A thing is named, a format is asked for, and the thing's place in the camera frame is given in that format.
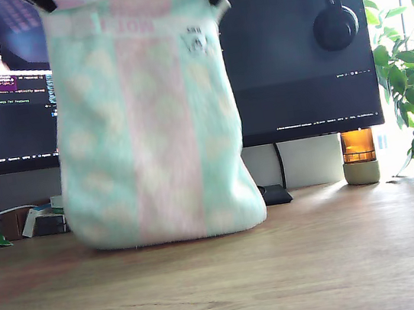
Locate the pastel green pink tea towel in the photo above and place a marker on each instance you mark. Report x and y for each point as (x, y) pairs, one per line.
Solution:
(150, 132)

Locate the large black Huawei monitor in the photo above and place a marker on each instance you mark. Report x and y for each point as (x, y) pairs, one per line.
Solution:
(296, 73)

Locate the black headphones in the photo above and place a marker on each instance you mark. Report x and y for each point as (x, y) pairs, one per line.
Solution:
(336, 29)

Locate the black computer monitor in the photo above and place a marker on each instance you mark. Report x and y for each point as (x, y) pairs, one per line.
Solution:
(7, 133)

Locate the amber glass jar beige base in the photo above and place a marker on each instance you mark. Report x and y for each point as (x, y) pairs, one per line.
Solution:
(358, 149)

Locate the small dark box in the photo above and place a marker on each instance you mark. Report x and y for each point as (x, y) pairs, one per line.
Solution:
(51, 225)

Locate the brown cardboard box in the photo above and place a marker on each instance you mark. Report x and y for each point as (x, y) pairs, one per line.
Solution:
(10, 227)

